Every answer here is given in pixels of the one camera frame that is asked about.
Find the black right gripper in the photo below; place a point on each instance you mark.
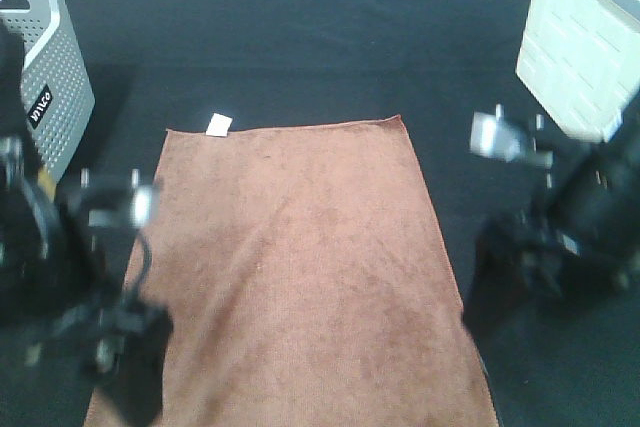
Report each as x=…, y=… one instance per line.
x=519, y=258

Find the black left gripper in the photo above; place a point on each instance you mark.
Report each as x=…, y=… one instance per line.
x=120, y=342

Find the brown microfibre towel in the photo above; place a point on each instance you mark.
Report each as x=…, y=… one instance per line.
x=309, y=283

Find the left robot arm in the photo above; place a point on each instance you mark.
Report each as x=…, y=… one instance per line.
x=49, y=262

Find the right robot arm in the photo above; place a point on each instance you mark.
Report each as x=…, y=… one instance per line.
x=577, y=236

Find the white storage bin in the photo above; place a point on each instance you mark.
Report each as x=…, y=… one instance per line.
x=580, y=60

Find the grey perforated laundry basket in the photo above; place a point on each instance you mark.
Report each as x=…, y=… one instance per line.
x=55, y=87

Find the black table mat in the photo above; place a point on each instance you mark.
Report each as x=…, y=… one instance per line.
x=220, y=66

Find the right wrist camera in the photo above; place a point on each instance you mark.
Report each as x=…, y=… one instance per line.
x=492, y=136

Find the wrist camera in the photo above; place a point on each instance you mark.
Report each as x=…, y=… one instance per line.
x=110, y=201
x=492, y=136

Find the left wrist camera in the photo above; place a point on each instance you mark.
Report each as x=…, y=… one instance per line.
x=110, y=201

